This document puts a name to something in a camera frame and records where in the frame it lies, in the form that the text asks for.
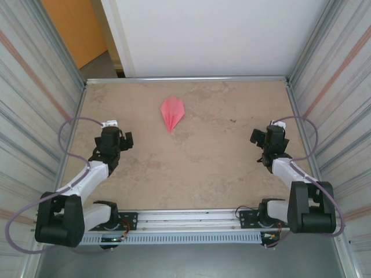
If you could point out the pink paper sheet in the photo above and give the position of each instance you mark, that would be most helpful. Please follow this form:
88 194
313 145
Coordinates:
172 111

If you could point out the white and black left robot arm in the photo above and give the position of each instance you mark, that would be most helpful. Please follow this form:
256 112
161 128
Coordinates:
58 223

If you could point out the translucent corrugated side panel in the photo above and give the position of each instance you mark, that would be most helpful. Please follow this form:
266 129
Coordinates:
29 87
342 87

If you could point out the orange wooden door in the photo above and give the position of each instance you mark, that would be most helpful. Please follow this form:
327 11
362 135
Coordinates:
72 29

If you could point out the aluminium table side rail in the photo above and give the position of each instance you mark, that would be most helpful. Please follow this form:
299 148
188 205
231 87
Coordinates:
298 116
72 134

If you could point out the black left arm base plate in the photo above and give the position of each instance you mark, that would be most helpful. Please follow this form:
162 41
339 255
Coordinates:
130 221

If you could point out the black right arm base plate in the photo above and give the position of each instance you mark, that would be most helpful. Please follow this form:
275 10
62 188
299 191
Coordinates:
246 218

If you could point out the aluminium table end rail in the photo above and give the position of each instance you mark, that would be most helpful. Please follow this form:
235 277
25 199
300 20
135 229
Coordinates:
185 78

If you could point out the white door frame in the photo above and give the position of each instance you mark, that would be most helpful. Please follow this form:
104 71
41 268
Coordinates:
116 34

